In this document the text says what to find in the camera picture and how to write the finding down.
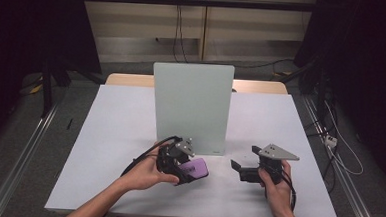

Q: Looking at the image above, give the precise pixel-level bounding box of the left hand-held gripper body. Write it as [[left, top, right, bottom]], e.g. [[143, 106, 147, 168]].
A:
[[155, 136, 197, 187]]

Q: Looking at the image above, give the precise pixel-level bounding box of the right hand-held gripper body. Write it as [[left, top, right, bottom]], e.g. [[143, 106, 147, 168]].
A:
[[238, 142, 301, 187]]

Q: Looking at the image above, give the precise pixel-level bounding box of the purple board eraser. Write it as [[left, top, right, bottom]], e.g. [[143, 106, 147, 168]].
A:
[[178, 156, 210, 182]]

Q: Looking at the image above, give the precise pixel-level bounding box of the person's left hand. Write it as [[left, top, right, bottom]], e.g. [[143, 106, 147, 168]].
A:
[[118, 140, 182, 195]]

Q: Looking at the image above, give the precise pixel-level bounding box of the person's right hand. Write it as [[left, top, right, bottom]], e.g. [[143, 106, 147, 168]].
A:
[[254, 158, 296, 217]]

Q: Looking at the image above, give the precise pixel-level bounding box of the pale grey glass board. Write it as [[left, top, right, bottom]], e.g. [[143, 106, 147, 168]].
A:
[[149, 60, 235, 157]]

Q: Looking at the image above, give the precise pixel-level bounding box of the white power adapter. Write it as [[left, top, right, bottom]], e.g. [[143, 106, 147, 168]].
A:
[[323, 134, 340, 149]]

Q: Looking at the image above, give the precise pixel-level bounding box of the light wooden table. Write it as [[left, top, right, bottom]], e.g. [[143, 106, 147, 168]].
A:
[[105, 72, 289, 96]]

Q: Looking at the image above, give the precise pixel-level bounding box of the yellow vertical pole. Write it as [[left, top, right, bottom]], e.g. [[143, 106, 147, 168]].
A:
[[198, 0, 211, 62]]

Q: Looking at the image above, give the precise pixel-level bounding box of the black metal stand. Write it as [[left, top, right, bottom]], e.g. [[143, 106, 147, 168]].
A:
[[38, 60, 56, 119]]

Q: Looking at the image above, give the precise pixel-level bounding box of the black curtain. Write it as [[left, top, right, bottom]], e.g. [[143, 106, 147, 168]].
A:
[[0, 0, 107, 165], [288, 0, 386, 180]]

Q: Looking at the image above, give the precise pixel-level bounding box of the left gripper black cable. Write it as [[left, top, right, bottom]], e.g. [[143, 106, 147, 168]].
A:
[[120, 133, 184, 181]]

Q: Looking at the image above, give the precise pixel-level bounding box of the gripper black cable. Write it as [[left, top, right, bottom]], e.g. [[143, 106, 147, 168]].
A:
[[277, 169, 299, 212], [120, 133, 184, 181]]

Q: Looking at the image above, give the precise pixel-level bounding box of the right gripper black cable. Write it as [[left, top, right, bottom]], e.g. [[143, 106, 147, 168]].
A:
[[277, 169, 299, 212]]

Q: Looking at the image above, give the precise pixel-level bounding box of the aluminium floor rail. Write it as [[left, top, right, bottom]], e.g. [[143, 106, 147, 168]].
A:
[[0, 100, 61, 217], [294, 94, 386, 217]]

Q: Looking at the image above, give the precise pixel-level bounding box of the white floor cable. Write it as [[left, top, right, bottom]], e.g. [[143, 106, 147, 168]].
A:
[[320, 100, 369, 177]]

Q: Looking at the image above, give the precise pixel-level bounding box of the black floor cable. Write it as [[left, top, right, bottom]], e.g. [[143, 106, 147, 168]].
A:
[[229, 55, 296, 72]]

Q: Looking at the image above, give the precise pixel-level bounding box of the black hanging cable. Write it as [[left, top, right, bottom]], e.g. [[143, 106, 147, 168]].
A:
[[171, 0, 183, 64], [176, 4, 191, 64]]

